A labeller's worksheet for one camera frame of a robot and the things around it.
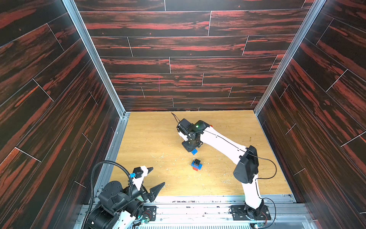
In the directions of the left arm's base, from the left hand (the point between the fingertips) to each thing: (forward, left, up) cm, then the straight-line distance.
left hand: (158, 176), depth 62 cm
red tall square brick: (+14, -19, -23) cm, 33 cm away
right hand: (+24, -16, -11) cm, 31 cm away
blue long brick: (+19, -17, -10) cm, 27 cm away
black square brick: (+14, -19, -15) cm, 28 cm away
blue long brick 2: (+13, -19, -18) cm, 29 cm away
